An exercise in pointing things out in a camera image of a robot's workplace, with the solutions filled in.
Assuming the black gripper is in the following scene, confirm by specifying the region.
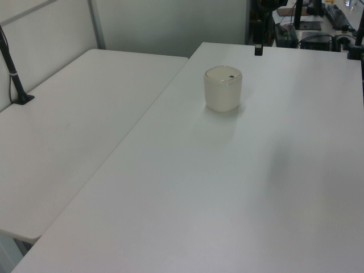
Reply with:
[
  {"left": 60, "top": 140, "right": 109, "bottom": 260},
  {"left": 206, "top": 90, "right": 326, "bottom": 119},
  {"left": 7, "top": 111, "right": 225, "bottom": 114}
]
[{"left": 253, "top": 19, "right": 264, "bottom": 56}]

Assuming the cream trash bin lid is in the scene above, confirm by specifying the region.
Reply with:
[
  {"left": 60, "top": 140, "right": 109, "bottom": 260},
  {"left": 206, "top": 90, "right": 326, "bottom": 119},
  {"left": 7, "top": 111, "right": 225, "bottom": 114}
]
[{"left": 205, "top": 65, "right": 242, "bottom": 86}]

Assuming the cream plastic trash bin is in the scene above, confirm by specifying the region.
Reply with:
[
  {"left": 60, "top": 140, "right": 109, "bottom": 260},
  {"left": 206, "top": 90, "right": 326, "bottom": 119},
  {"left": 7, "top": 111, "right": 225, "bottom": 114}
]
[{"left": 203, "top": 65, "right": 243, "bottom": 113}]

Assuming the dark green case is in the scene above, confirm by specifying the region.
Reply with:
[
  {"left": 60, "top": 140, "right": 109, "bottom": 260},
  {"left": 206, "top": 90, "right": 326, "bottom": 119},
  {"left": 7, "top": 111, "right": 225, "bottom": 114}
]
[{"left": 274, "top": 24, "right": 298, "bottom": 48}]

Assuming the brown cardboard piece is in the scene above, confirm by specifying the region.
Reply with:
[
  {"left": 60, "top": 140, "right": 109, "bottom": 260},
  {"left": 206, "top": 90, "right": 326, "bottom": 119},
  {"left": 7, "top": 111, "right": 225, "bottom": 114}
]
[{"left": 277, "top": 7, "right": 309, "bottom": 16}]

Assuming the black monitor stand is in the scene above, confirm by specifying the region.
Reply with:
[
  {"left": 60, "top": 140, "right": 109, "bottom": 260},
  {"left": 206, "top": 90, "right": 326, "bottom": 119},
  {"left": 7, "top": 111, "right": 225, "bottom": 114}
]
[{"left": 293, "top": 0, "right": 322, "bottom": 31}]

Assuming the black box device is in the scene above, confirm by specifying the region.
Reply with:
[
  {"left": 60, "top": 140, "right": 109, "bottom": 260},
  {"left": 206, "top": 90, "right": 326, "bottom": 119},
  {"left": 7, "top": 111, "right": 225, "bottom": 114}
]
[{"left": 300, "top": 31, "right": 333, "bottom": 51}]

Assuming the black keyboard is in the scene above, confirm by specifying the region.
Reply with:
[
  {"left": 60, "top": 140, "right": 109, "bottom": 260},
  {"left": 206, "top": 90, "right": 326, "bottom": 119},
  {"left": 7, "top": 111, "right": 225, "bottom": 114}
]
[{"left": 324, "top": 3, "right": 356, "bottom": 31}]

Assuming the white side table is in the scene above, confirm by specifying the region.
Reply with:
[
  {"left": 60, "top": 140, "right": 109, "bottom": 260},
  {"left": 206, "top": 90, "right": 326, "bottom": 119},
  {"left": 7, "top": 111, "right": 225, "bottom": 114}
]
[{"left": 0, "top": 48, "right": 190, "bottom": 243}]

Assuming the black clamp mount with pole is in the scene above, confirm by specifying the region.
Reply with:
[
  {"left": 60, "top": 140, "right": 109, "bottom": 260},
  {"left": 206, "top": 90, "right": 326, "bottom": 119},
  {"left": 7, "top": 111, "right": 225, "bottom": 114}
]
[{"left": 346, "top": 16, "right": 364, "bottom": 61}]

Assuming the grey metal partition post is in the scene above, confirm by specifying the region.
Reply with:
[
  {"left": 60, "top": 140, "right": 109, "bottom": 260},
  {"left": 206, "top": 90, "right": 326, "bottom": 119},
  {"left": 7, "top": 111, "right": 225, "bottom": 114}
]
[{"left": 86, "top": 0, "right": 107, "bottom": 50}]

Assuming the grey partition rail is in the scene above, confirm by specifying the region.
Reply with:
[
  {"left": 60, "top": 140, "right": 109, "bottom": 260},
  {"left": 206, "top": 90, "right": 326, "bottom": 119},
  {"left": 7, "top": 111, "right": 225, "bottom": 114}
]
[{"left": 0, "top": 0, "right": 62, "bottom": 28}]

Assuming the black camera pole with base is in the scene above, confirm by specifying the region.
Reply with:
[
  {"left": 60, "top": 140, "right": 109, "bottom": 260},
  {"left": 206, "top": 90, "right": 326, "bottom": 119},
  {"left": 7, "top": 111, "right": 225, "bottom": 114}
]
[{"left": 0, "top": 24, "right": 35, "bottom": 106}]

